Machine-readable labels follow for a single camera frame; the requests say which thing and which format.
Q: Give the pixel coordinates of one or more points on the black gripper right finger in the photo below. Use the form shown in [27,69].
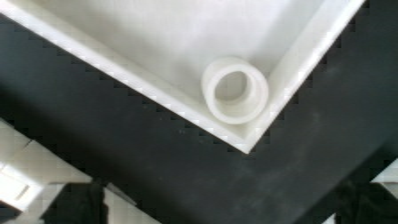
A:
[366,204]

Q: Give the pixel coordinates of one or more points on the white U-shaped obstacle fence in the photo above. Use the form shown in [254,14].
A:
[34,175]

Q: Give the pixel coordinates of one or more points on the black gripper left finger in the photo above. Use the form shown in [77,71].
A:
[78,207]

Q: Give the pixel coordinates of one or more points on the white square tabletop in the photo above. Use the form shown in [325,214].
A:
[150,40]

